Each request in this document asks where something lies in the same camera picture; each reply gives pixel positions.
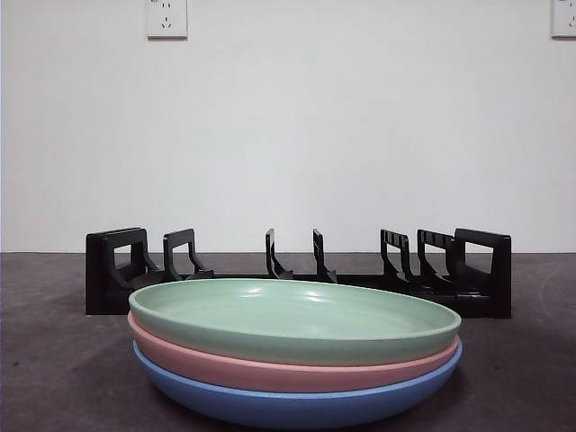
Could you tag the pale green round plate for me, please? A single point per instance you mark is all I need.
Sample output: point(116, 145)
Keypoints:
point(279, 315)

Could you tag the pink round plate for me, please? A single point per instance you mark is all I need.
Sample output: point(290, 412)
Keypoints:
point(270, 373)

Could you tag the blue round plate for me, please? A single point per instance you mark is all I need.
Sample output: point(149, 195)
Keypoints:
point(279, 411)

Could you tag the black plastic plate rack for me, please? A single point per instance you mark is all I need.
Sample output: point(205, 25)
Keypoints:
point(96, 274)

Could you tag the white wall socket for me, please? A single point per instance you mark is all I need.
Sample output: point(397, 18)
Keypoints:
point(566, 20)
point(166, 20)

